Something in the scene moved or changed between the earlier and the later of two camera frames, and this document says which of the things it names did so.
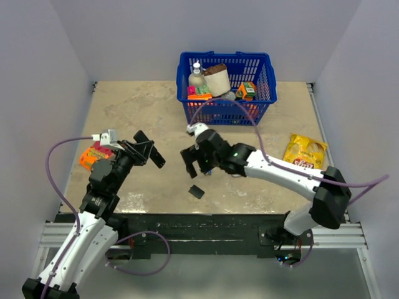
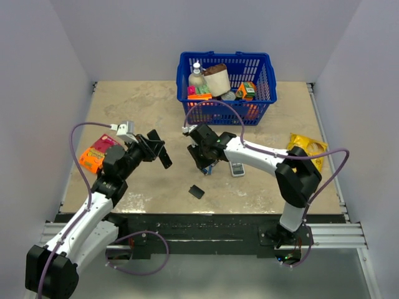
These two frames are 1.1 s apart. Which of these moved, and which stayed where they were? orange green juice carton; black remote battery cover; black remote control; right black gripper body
Moved: black remote control
Stayed: orange green juice carton; black remote battery cover; right black gripper body
